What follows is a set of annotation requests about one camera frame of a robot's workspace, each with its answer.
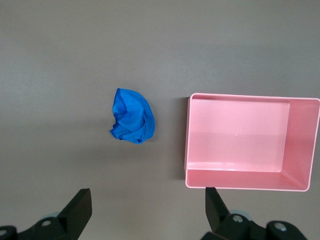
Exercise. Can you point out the blue cloth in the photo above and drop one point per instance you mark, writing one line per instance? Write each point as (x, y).
(132, 117)

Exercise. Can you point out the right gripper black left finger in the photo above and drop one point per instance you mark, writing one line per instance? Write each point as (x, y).
(77, 212)

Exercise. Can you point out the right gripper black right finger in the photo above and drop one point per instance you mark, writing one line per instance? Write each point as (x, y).
(217, 212)

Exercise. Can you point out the pink plastic box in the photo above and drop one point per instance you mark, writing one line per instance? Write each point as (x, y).
(237, 140)

